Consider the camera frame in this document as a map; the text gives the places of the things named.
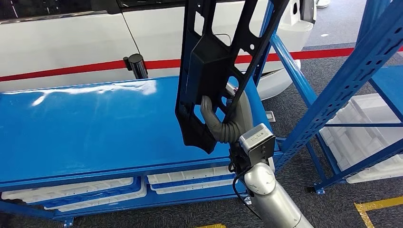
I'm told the black plastic frame part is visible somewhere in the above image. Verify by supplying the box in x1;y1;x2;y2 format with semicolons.
174;0;290;155

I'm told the blue metal shelf rack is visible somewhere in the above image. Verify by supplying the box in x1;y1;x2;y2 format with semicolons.
307;64;403;194
0;0;403;228

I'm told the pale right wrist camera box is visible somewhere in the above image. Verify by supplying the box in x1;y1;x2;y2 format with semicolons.
239;123;277;164

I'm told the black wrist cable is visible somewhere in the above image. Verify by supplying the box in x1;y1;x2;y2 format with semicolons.
232;163;262;220

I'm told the white car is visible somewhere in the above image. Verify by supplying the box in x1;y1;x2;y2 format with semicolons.
0;0;317;101

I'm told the black barrier post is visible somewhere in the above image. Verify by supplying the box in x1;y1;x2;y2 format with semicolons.
123;53;149;79

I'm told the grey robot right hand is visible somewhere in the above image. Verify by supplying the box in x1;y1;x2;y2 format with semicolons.
200;85;254;139

